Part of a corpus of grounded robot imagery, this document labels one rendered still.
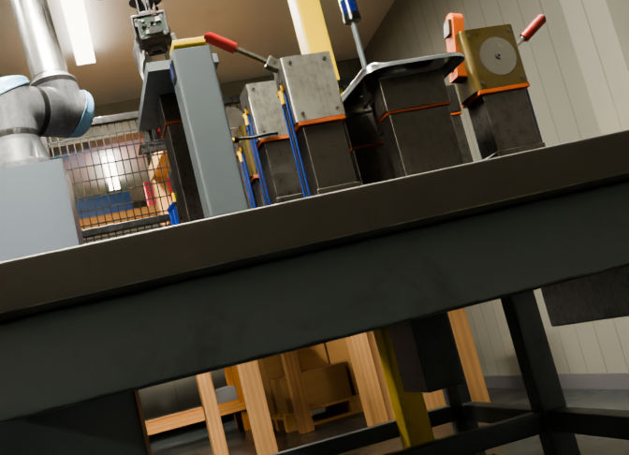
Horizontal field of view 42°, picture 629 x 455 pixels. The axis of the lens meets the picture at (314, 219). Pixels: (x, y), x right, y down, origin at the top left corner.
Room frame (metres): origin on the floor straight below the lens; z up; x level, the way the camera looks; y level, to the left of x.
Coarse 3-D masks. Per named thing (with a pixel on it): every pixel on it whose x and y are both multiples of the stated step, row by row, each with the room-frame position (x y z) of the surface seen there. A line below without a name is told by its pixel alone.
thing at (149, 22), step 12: (132, 0) 1.65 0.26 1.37; (144, 0) 1.62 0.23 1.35; (156, 0) 1.68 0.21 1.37; (144, 12) 1.62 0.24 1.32; (156, 12) 1.62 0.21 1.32; (132, 24) 1.61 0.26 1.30; (144, 24) 1.61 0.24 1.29; (156, 24) 1.62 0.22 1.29; (144, 36) 1.62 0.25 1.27; (156, 36) 1.62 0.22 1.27; (168, 36) 1.64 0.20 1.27; (144, 48) 1.67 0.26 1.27; (156, 48) 1.68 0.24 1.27
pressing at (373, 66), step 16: (384, 64) 1.31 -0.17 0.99; (400, 64) 1.32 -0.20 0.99; (416, 64) 1.37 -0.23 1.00; (432, 64) 1.40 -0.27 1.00; (448, 64) 1.41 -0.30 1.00; (368, 80) 1.39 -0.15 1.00; (352, 96) 1.47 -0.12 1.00; (368, 96) 1.50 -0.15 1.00; (352, 112) 1.58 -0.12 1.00; (368, 112) 1.61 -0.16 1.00
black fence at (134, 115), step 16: (352, 80) 3.14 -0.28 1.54; (128, 112) 2.89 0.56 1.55; (48, 144) 2.80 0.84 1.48; (96, 144) 2.86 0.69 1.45; (128, 144) 2.89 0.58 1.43; (144, 160) 2.90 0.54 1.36; (80, 176) 2.84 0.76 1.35; (112, 176) 2.86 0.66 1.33; (144, 192) 2.90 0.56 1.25; (96, 208) 2.84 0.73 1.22; (96, 224) 2.84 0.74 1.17; (112, 224) 2.85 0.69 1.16; (128, 224) 2.86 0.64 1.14; (144, 224) 2.88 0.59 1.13; (448, 400) 3.17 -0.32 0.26; (464, 416) 3.16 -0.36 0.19
